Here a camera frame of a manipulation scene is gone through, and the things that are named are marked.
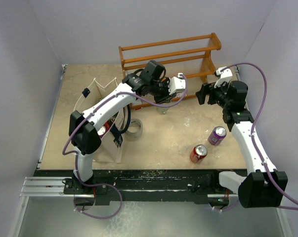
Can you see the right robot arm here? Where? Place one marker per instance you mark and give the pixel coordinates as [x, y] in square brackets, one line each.
[263, 184]

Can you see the red cola can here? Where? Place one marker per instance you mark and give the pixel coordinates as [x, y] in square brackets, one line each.
[107, 124]
[198, 153]

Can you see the purple soda can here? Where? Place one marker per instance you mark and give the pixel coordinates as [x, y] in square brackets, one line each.
[217, 135]

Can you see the clear tape roll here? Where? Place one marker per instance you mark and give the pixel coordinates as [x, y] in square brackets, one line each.
[135, 128]

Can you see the purple Fanta can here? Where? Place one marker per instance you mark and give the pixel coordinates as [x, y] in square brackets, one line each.
[102, 131]

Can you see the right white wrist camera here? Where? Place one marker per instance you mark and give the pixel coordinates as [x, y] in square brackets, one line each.
[223, 76]

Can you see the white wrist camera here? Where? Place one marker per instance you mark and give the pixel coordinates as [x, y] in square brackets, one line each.
[177, 84]
[223, 76]

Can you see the green glass bottle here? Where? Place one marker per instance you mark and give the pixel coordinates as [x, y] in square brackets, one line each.
[113, 118]

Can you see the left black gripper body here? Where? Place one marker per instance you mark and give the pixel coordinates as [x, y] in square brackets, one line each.
[160, 90]

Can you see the clear glass bottle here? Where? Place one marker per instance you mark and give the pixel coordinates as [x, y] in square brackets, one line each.
[163, 110]

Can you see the orange wooden shelf rack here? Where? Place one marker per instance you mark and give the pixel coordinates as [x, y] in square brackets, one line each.
[191, 55]

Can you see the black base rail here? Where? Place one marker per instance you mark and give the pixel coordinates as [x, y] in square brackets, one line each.
[199, 186]

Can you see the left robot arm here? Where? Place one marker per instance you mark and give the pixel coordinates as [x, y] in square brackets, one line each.
[84, 126]

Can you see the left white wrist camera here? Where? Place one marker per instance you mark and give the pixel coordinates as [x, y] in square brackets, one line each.
[177, 84]

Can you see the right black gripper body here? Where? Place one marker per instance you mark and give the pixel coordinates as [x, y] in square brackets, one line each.
[219, 95]

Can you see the beige canvas tote bag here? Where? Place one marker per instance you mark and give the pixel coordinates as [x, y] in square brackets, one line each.
[111, 145]

